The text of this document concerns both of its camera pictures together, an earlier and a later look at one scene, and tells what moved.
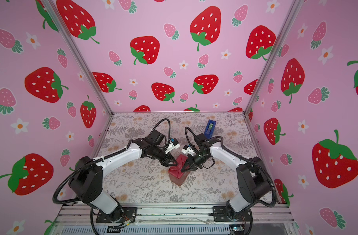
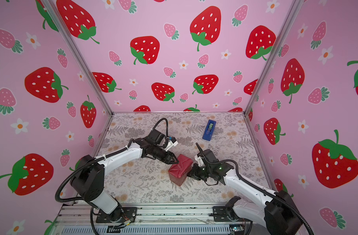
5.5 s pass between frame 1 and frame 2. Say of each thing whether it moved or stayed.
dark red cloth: stayed
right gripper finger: moved
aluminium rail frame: stayed
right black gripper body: moved
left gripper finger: stayed
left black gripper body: stayed
